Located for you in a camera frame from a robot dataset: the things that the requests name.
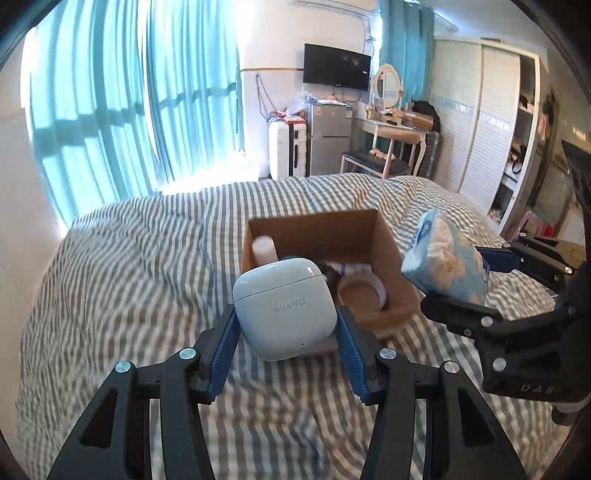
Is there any silver mini fridge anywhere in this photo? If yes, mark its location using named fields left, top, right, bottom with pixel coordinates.
left=305, top=102, right=354, bottom=177

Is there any white tape roll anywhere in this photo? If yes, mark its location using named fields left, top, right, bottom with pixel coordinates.
left=336, top=272, right=389, bottom=311

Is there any wide blue curtain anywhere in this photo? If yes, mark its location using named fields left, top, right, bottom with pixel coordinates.
left=25, top=0, right=176, bottom=229

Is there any white slatted wardrobe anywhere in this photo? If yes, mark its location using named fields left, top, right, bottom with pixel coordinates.
left=427, top=39, right=544, bottom=228

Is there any dark suitcase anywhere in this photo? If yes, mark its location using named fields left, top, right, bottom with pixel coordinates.
left=422, top=131, right=440, bottom=179

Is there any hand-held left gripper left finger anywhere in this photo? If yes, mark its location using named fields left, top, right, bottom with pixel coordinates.
left=46, top=305, right=241, bottom=480

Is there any cardboard box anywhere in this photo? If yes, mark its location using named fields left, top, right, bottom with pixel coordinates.
left=240, top=209, right=422, bottom=355

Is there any grey checked blanket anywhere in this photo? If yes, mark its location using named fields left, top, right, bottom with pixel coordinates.
left=14, top=174, right=568, bottom=480

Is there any wooden chair with dark seat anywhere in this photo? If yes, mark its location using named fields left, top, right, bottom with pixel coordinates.
left=340, top=134, right=411, bottom=179

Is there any white oval vanity mirror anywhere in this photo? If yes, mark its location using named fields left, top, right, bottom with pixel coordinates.
left=370, top=64, right=404, bottom=112

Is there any clear plastic bag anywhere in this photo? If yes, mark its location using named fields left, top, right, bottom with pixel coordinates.
left=286, top=92, right=319, bottom=121

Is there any clear round cotton swab container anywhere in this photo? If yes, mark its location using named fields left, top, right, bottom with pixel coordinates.
left=339, top=261, right=373, bottom=278

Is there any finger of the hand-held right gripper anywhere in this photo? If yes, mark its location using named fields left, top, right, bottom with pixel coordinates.
left=475, top=235, right=579, bottom=297
left=421, top=292, right=578, bottom=352

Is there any light blue tissue packet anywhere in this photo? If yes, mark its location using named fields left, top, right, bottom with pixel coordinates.
left=401, top=208, right=490, bottom=308

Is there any white earbuds case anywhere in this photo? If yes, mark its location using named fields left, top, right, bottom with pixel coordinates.
left=232, top=257, right=339, bottom=361

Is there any white suitcase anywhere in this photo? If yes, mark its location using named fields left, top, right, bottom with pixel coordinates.
left=269, top=121, right=309, bottom=180

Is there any white dressing table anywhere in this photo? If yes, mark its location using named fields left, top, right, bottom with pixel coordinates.
left=353, top=111, right=439, bottom=179

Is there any black bag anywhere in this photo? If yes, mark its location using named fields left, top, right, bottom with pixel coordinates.
left=412, top=100, right=442, bottom=130

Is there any black wall television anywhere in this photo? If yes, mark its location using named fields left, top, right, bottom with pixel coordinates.
left=303, top=44, right=372, bottom=92

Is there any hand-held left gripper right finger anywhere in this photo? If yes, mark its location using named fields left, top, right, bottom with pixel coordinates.
left=335, top=305, right=529, bottom=480

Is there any blue curtain beside wardrobe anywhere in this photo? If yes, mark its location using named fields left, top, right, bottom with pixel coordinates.
left=378, top=0, right=436, bottom=101

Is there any narrow blue curtain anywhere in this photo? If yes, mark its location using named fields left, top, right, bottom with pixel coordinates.
left=148, top=0, right=245, bottom=186

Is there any hanging wall cable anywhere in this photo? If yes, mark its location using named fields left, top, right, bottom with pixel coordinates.
left=255, top=74, right=274, bottom=123

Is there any white small bottle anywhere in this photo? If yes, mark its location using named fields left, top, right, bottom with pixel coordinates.
left=252, top=235, right=279, bottom=269

